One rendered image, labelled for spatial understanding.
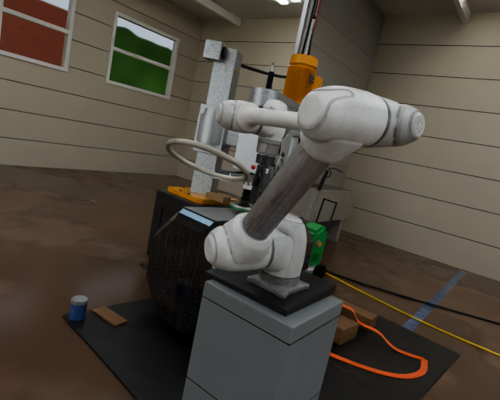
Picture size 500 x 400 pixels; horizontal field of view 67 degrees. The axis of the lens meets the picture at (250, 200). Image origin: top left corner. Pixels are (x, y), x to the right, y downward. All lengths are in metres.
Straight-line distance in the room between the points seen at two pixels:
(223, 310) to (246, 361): 0.19
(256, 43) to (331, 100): 8.44
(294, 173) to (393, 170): 6.31
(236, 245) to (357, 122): 0.56
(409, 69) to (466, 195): 2.37
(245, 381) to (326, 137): 0.91
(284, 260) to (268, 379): 0.40
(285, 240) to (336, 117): 0.60
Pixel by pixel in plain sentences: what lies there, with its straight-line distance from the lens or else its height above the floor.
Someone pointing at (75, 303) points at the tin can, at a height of 0.13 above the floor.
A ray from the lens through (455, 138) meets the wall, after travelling 7.14.
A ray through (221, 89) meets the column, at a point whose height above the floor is 1.71.
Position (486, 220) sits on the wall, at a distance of 7.03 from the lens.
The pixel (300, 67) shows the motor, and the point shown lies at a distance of 3.28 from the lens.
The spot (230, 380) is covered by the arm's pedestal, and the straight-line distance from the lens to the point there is 1.50.
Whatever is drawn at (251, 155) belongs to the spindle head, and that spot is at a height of 1.24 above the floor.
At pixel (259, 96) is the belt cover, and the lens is 2.61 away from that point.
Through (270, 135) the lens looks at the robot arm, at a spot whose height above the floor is 1.38.
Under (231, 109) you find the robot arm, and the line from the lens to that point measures 1.37.
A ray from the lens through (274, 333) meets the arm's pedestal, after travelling 1.32.
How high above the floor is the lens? 1.35
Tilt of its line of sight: 9 degrees down
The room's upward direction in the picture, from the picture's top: 12 degrees clockwise
